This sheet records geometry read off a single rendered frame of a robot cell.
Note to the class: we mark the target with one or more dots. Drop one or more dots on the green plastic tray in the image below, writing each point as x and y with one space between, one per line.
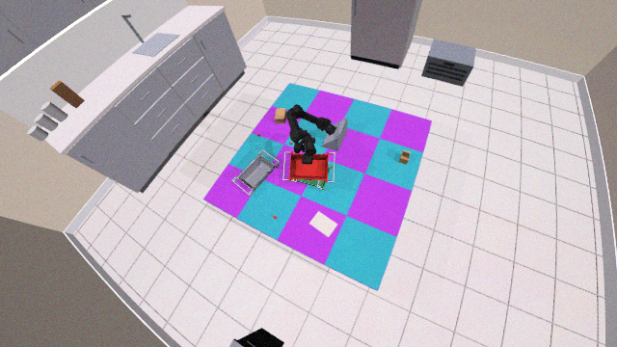
314 182

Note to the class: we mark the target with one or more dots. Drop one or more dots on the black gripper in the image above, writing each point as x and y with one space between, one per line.
308 159

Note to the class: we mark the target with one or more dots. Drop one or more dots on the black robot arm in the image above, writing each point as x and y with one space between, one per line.
297 133

